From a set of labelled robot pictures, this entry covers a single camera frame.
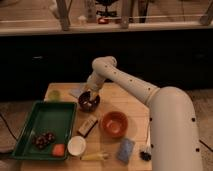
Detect orange fruit block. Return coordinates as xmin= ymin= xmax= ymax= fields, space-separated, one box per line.
xmin=52 ymin=144 xmax=65 ymax=157

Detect black white dish brush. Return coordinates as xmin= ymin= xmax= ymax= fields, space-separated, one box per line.
xmin=140 ymin=134 xmax=152 ymax=161

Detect orange bowl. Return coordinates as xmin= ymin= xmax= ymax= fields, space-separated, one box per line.
xmin=100 ymin=111 xmax=128 ymax=138

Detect green plastic tray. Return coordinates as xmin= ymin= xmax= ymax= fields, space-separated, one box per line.
xmin=12 ymin=101 xmax=77 ymax=161

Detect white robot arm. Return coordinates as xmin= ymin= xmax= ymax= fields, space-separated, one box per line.
xmin=86 ymin=56 xmax=203 ymax=171

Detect yellow banana toy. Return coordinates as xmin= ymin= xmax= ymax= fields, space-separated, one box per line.
xmin=81 ymin=152 xmax=109 ymax=161

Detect blue sponge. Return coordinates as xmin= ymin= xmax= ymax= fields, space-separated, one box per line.
xmin=116 ymin=138 xmax=135 ymax=164

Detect red object on shelf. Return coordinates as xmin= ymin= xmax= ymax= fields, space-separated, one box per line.
xmin=98 ymin=17 xmax=109 ymax=24

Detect purple bowl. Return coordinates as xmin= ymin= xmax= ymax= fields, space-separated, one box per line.
xmin=78 ymin=91 xmax=100 ymax=112

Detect grey cloth piece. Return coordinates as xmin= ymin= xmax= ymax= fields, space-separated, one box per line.
xmin=69 ymin=83 xmax=85 ymax=98

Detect green yellow cup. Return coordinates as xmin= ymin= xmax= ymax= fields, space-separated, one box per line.
xmin=48 ymin=90 xmax=61 ymax=101

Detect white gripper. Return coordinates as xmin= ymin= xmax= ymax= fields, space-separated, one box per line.
xmin=83 ymin=80 xmax=101 ymax=97

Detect wooden black eraser block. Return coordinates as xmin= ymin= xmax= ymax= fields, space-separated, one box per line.
xmin=77 ymin=115 xmax=98 ymax=137

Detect dark grape bunch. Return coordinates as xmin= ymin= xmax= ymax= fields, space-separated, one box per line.
xmin=32 ymin=132 xmax=55 ymax=149

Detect white cup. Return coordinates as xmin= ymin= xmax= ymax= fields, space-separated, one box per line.
xmin=67 ymin=136 xmax=86 ymax=156

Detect black cable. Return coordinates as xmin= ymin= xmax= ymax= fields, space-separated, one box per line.
xmin=0 ymin=113 xmax=18 ymax=155

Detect metal fork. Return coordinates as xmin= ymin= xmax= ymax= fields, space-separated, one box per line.
xmin=83 ymin=100 xmax=94 ymax=107

